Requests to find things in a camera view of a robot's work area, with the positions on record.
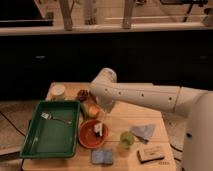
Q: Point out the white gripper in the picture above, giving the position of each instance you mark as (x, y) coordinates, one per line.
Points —
(106, 105)

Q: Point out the red orange bowl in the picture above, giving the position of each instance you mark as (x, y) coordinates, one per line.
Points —
(88, 138)

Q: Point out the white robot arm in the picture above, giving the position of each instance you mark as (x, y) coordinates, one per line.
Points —
(197, 104)

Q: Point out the orange toy food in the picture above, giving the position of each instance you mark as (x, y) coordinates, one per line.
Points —
(93, 111)

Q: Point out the green toy vegetable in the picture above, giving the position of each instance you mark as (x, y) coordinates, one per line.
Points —
(83, 111)

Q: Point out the brown toy food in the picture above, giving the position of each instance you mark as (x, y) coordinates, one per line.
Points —
(82, 95)

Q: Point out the green plastic cup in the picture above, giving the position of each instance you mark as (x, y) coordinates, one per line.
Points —
(126, 139)

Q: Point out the blue grey cloth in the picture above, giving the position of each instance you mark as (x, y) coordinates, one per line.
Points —
(144, 132)

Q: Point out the white cup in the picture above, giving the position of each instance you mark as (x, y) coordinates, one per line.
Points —
(58, 92)

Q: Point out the blue sponge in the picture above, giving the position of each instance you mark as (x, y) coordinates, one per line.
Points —
(102, 156)

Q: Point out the green plastic tray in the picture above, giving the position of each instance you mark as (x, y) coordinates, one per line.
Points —
(52, 138)

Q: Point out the silver fork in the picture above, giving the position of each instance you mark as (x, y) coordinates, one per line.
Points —
(50, 117)

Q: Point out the brown scrub block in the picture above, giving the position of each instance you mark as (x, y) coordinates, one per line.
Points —
(150, 154)

